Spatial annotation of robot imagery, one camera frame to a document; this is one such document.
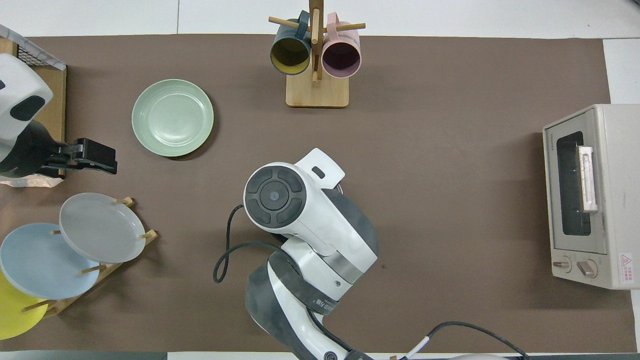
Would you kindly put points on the dark teal mug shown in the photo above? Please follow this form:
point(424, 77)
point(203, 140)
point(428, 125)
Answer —
point(290, 52)

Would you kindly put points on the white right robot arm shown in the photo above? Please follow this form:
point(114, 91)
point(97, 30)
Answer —
point(310, 215)

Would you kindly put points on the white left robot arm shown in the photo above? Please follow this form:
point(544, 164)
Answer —
point(20, 75)

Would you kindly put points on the crinkled white paper piece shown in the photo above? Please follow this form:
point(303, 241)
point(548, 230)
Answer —
point(30, 181)

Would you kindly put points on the grey plate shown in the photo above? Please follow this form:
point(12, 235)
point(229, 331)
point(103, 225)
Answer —
point(100, 227)

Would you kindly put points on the light green plate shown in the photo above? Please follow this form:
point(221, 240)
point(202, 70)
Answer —
point(172, 117)

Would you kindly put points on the pink mug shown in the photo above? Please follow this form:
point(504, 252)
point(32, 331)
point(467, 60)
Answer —
point(341, 57)

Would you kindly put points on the light blue plate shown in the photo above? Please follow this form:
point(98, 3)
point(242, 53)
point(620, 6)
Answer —
point(40, 265)

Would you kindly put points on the brown table mat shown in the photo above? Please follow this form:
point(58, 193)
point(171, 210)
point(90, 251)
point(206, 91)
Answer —
point(425, 300)

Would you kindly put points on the yellow plate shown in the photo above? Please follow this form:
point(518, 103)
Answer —
point(15, 320)

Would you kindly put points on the light wooden board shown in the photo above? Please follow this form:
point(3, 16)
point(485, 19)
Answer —
point(7, 47)

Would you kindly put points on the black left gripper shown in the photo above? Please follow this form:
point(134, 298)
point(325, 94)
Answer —
point(25, 150)

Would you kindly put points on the wooden mug tree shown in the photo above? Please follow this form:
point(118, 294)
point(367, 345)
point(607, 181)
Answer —
point(317, 95)

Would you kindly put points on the wooden plate rack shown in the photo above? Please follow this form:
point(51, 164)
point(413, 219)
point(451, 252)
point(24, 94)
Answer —
point(55, 307)

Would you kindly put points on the cream toaster oven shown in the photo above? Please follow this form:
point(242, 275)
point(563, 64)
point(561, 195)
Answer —
point(617, 200)

